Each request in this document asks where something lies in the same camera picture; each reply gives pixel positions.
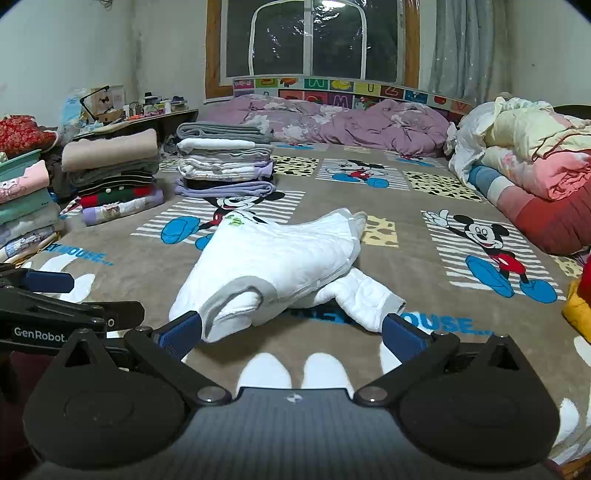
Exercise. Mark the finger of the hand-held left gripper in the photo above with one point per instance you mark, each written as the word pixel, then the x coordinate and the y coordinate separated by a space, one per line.
pixel 48 282
pixel 124 314

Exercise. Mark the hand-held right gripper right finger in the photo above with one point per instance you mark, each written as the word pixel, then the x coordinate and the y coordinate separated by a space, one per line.
pixel 404 334

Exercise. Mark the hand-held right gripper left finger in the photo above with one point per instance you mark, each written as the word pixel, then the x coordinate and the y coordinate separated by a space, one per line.
pixel 180 334

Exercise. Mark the white garment with grey trim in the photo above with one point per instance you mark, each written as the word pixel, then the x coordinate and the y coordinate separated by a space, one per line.
pixel 277 263

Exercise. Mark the stack of folded pastel clothes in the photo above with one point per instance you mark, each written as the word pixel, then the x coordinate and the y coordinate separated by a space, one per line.
pixel 25 207

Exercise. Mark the stack of folded dark clothes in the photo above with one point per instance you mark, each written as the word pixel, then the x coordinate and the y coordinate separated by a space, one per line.
pixel 111 152

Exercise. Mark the stack of folded pale clothes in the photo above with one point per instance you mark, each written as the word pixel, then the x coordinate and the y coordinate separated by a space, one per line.
pixel 221 159

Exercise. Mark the cartoon mouse printed blanket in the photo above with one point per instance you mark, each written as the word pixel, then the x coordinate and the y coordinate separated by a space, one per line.
pixel 415 286

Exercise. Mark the red knitted garment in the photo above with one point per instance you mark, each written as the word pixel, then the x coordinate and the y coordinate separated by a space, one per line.
pixel 23 134

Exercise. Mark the blue and white bag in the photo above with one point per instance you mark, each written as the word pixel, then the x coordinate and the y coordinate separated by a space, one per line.
pixel 74 108

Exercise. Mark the yellow knitted sweater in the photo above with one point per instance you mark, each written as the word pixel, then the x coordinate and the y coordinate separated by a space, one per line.
pixel 579 314

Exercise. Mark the cardboard box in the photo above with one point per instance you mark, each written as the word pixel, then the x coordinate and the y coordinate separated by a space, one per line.
pixel 115 97

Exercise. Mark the black desk lamp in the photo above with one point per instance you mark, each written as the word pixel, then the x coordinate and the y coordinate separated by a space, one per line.
pixel 103 88

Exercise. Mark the cluster of small desk bottles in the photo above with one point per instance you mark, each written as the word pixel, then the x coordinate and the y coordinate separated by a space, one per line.
pixel 152 108

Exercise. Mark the dark desk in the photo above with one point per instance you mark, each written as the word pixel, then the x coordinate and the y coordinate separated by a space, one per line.
pixel 175 112

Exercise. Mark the purple floral duvet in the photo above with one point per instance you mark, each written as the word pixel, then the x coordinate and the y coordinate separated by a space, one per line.
pixel 351 122

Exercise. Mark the pink quilt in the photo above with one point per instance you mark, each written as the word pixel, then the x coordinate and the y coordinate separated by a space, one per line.
pixel 554 173

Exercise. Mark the cream quilt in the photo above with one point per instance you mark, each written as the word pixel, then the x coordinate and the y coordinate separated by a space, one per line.
pixel 531 124

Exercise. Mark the colourful alphabet panel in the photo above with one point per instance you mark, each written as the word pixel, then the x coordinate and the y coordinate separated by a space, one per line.
pixel 341 85

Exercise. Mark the grey curtain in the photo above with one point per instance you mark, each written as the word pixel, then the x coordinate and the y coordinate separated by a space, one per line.
pixel 461 50

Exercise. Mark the wooden framed window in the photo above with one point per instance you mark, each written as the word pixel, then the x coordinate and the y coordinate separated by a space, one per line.
pixel 309 41

